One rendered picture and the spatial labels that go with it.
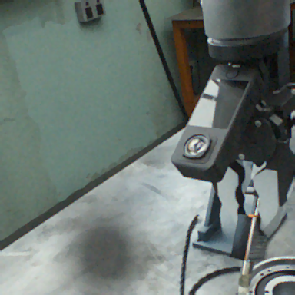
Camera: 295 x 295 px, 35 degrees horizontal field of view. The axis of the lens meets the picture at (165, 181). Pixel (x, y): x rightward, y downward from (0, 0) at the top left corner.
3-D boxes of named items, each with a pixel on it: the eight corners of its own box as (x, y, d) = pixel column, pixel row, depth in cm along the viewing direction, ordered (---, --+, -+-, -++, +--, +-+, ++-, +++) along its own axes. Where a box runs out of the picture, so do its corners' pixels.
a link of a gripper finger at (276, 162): (301, 200, 47) (290, 118, 43) (296, 209, 46) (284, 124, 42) (258, 196, 50) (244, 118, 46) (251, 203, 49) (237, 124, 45)
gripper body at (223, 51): (309, 137, 50) (309, 19, 44) (276, 175, 44) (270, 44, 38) (244, 130, 54) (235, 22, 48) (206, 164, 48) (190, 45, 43)
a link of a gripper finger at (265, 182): (309, 217, 53) (299, 142, 49) (288, 247, 49) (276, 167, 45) (282, 213, 54) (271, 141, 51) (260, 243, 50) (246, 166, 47)
